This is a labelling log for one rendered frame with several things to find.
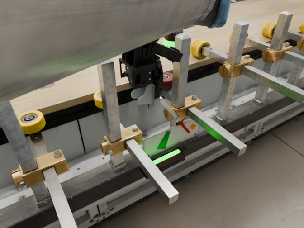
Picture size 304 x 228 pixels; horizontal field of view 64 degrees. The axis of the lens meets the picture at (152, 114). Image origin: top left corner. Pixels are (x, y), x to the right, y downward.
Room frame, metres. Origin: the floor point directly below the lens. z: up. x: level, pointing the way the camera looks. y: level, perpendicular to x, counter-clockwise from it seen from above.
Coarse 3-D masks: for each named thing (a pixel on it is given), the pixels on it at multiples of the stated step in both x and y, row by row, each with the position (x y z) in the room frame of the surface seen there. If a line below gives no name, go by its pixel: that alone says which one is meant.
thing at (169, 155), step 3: (177, 150) 0.65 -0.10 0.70; (168, 153) 0.64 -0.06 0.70; (171, 153) 0.63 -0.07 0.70; (174, 153) 0.63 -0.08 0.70; (177, 153) 0.64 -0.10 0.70; (165, 156) 0.62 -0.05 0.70; (168, 156) 0.62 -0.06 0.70; (171, 156) 0.62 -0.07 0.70; (156, 159) 0.61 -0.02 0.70; (159, 159) 0.61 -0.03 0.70; (162, 159) 0.61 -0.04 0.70; (165, 159) 0.61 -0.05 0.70; (153, 162) 0.59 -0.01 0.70; (156, 162) 0.59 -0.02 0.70
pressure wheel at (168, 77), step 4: (164, 72) 0.89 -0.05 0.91; (168, 72) 0.89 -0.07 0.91; (164, 76) 0.85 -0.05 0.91; (168, 76) 0.86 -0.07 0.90; (172, 76) 0.85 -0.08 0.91; (164, 80) 0.82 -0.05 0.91; (168, 80) 0.82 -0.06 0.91; (164, 84) 0.81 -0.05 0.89; (168, 84) 0.82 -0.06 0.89; (164, 88) 0.81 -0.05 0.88
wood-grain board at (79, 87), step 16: (256, 0) 2.21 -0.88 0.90; (272, 0) 2.21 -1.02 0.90; (288, 0) 2.21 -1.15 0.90; (240, 16) 1.73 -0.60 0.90; (256, 16) 1.73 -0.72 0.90; (272, 16) 1.73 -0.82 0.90; (192, 32) 1.40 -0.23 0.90; (208, 32) 1.40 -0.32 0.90; (224, 32) 1.40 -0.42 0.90; (256, 32) 1.40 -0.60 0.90; (224, 48) 1.15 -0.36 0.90; (192, 64) 0.98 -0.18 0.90; (64, 80) 0.83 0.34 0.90; (80, 80) 0.83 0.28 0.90; (96, 80) 0.83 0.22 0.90; (32, 96) 0.72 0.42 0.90; (48, 96) 0.72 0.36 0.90; (64, 96) 0.72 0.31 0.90; (80, 96) 0.72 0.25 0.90; (16, 112) 0.62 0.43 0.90; (48, 112) 0.65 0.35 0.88
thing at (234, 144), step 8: (168, 88) 0.84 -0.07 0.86; (168, 96) 0.80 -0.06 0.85; (192, 112) 0.68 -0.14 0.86; (200, 112) 0.68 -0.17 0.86; (200, 120) 0.64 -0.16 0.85; (208, 120) 0.63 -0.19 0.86; (208, 128) 0.61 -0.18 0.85; (216, 128) 0.59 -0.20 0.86; (216, 136) 0.58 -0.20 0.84; (224, 136) 0.55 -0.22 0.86; (232, 136) 0.55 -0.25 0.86; (224, 144) 0.54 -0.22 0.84; (232, 144) 0.52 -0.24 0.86; (240, 144) 0.52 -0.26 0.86; (240, 152) 0.50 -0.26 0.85
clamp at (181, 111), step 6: (186, 102) 0.72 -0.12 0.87; (192, 102) 0.72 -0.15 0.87; (198, 102) 0.73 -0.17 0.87; (174, 108) 0.69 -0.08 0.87; (180, 108) 0.69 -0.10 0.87; (186, 108) 0.70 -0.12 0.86; (198, 108) 0.73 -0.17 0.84; (168, 114) 0.68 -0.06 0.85; (180, 114) 0.69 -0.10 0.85; (186, 114) 0.70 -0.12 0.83; (168, 120) 0.68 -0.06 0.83
